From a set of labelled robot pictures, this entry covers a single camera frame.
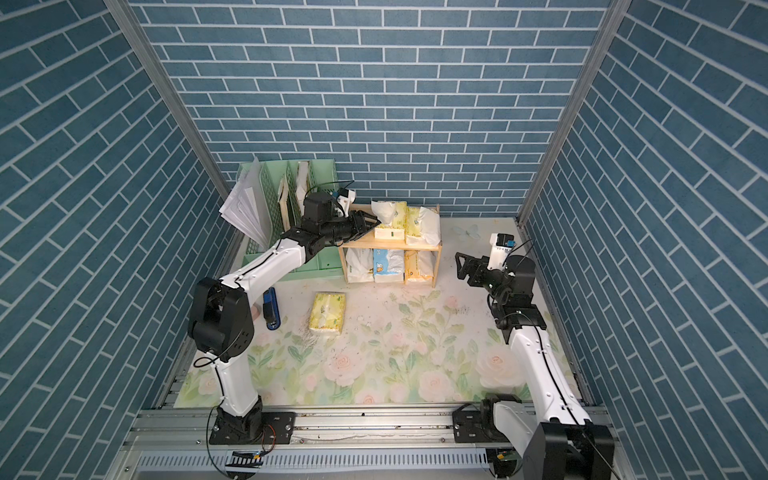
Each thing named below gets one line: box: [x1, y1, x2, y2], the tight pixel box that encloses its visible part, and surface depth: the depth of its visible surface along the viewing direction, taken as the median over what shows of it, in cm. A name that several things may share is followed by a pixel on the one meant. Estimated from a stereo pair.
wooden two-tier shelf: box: [338, 204, 443, 288], surface depth 94 cm
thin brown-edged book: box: [278, 175, 291, 232], surface depth 101 cm
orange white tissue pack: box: [405, 250, 435, 281], surface depth 101 cm
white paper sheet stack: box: [219, 156, 269, 249], surface depth 93 cm
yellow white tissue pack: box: [371, 200, 408, 241], surface depth 88 cm
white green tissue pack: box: [346, 248, 375, 283], surface depth 99 cm
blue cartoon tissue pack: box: [373, 249, 404, 283], surface depth 99 cm
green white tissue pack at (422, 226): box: [405, 206, 441, 247], surface depth 87 cm
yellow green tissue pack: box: [309, 292, 346, 334], surface depth 93 cm
